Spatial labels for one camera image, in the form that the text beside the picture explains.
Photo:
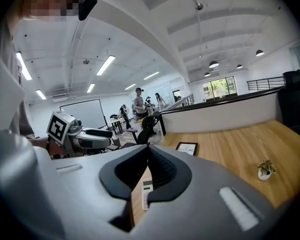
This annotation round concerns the black-framed whiteboard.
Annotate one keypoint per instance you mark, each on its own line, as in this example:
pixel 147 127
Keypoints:
pixel 85 114

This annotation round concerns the black high-back office chair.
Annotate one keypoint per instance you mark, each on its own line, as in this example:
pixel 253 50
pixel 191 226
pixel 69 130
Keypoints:
pixel 292 101

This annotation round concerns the white ceiling air conditioner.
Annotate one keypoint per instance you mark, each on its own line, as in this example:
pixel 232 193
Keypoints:
pixel 60 98

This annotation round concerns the small potted plant white pot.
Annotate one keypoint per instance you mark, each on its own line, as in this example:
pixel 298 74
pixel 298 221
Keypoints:
pixel 266 170

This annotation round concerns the black pendant lamp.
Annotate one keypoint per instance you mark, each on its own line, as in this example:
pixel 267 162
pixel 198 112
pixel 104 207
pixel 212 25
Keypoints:
pixel 213 64
pixel 259 52
pixel 207 74
pixel 239 66

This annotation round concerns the wooden table white legs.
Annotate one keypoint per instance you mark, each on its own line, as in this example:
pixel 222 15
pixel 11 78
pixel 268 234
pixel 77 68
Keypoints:
pixel 240 146

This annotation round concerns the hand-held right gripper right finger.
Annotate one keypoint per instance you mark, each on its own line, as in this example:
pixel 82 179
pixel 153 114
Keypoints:
pixel 170 176

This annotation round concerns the white partition black rim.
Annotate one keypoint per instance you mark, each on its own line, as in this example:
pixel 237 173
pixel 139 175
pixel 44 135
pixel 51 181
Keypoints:
pixel 215 116

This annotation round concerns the person's left forearm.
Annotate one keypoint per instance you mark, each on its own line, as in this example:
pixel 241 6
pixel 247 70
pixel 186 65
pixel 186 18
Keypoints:
pixel 40 142

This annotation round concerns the black head-worn camera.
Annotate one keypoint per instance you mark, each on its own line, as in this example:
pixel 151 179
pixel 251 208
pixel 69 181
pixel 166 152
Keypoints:
pixel 87 6

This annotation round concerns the large window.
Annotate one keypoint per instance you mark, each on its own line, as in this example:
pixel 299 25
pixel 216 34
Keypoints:
pixel 220 87

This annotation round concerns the person's head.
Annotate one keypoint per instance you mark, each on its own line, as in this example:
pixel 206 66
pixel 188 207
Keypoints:
pixel 47 1

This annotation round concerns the ceiling tube light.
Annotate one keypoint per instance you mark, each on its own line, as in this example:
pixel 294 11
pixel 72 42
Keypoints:
pixel 130 86
pixel 24 66
pixel 105 65
pixel 41 94
pixel 90 88
pixel 151 75

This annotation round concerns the white calculator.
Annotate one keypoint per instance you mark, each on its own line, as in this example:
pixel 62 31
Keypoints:
pixel 147 191

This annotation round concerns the ceiling dome fixture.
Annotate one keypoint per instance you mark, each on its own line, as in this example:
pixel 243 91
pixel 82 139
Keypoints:
pixel 199 6
pixel 86 61

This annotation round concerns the black metal railing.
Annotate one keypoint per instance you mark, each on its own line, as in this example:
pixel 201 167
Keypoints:
pixel 265 84

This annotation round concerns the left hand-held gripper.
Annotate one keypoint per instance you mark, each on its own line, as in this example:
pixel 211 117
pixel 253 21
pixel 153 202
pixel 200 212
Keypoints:
pixel 58 127

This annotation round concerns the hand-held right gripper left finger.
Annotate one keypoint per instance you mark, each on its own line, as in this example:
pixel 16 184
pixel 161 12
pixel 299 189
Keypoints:
pixel 122 174

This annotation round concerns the black picture frame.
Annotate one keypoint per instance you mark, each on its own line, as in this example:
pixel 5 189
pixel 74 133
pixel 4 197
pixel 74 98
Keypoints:
pixel 187 149

